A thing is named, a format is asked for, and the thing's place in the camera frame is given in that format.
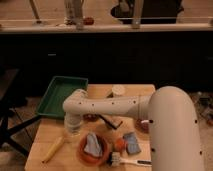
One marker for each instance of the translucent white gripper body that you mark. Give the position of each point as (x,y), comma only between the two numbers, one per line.
(72,123)

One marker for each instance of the yellow banana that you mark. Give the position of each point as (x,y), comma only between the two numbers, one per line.
(53,149)

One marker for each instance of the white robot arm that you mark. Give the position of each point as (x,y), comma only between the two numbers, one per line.
(173,124)

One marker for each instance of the green plastic tray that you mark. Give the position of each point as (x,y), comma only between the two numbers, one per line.
(58,90)

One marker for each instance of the brown grape bunch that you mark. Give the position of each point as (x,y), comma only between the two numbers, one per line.
(90,118)

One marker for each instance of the grey blue crumpled cloth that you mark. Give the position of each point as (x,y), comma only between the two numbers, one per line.
(92,146)

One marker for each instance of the orange clay plate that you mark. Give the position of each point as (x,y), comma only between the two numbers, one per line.
(88,159)

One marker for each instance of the wooden block with black edge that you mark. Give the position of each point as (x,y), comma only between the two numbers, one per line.
(111,122)

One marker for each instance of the small green object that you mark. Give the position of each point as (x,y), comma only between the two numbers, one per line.
(110,95)

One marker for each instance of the small orange ball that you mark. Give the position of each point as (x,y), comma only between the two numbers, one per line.
(119,145)

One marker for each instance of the white cup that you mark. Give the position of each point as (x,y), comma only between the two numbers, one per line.
(118,90)

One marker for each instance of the white black dish brush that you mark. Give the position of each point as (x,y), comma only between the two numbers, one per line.
(115,159)

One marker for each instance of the blue sponge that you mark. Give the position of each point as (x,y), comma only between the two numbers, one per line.
(132,143)

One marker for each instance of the black stand left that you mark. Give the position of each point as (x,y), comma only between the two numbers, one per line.
(6,133)

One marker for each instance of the dark red bowl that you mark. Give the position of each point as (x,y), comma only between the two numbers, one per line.
(142,125)

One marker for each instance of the red object on counter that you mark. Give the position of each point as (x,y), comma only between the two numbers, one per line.
(88,21)

